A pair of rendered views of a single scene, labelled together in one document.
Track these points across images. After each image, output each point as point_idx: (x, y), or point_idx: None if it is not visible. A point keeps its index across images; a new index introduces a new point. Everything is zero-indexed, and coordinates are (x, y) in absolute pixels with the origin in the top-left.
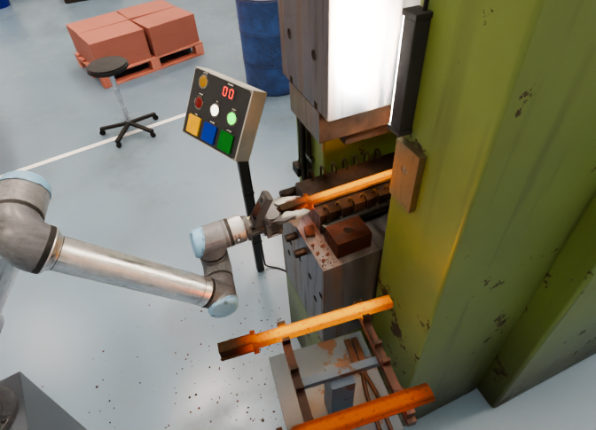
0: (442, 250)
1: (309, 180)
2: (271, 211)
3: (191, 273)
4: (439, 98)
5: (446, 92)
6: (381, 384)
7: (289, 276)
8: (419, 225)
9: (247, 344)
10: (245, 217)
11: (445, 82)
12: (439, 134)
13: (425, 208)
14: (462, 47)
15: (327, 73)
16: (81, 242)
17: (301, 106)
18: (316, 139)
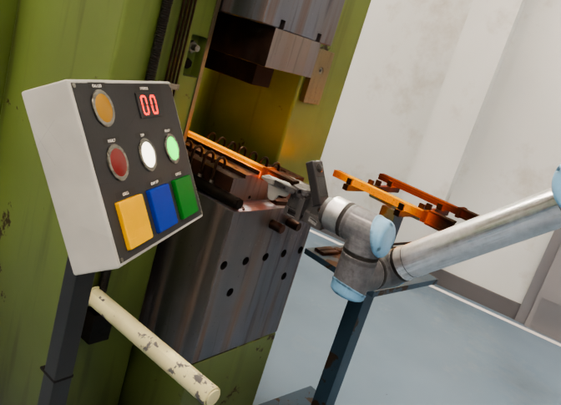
0: (330, 114)
1: (222, 171)
2: (305, 186)
3: (416, 240)
4: (343, 7)
5: (348, 2)
6: (339, 245)
7: (207, 351)
8: (315, 113)
9: (436, 211)
10: (331, 197)
11: None
12: (340, 31)
13: (322, 93)
14: None
15: None
16: (537, 193)
17: (293, 50)
18: (306, 76)
